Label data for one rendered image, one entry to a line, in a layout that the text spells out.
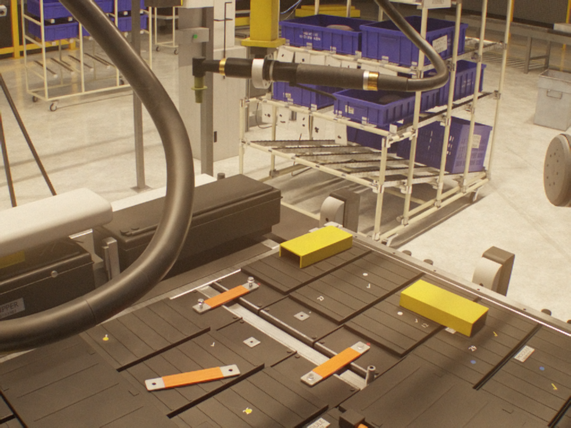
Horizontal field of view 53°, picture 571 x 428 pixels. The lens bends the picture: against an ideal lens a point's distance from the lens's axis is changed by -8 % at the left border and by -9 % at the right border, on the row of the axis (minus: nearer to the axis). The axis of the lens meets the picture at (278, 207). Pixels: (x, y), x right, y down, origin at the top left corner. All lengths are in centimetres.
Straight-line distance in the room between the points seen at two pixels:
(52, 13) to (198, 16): 319
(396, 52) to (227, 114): 188
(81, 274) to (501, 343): 79
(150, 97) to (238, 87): 432
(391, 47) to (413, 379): 270
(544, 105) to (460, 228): 331
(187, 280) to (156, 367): 31
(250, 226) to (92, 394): 62
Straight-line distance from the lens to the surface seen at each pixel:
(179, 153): 64
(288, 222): 183
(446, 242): 388
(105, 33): 70
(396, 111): 354
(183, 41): 372
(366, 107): 348
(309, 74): 138
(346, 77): 136
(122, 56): 69
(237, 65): 143
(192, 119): 500
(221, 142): 499
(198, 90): 148
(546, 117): 717
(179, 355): 106
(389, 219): 409
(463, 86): 420
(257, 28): 139
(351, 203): 169
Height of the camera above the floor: 164
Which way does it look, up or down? 23 degrees down
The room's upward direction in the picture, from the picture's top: 2 degrees clockwise
